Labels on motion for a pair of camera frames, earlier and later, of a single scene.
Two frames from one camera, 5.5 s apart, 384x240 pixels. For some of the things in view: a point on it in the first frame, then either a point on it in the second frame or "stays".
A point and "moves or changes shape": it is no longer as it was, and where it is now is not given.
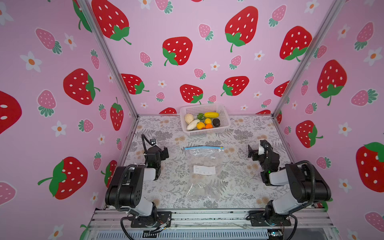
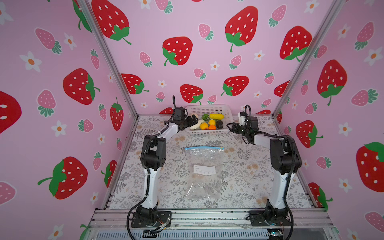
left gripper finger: x=164 y=154 → x=194 y=119
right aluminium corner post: x=335 y=9 stays
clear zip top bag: x=204 y=171 stays
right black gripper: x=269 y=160 → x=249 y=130
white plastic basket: x=200 y=120 moves or changes shape
